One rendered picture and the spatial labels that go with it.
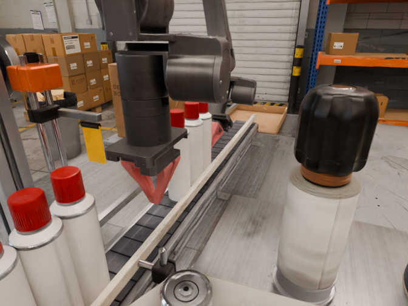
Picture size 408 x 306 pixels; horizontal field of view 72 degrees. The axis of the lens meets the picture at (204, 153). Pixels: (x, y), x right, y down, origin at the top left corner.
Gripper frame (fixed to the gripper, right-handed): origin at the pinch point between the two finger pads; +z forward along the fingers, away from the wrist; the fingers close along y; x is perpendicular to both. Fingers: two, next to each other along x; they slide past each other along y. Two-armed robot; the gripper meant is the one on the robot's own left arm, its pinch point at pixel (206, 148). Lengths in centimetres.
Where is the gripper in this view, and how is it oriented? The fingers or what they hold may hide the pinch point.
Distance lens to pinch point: 75.4
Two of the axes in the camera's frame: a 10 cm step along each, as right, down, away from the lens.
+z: -2.3, 9.5, -2.1
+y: 9.3, 1.5, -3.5
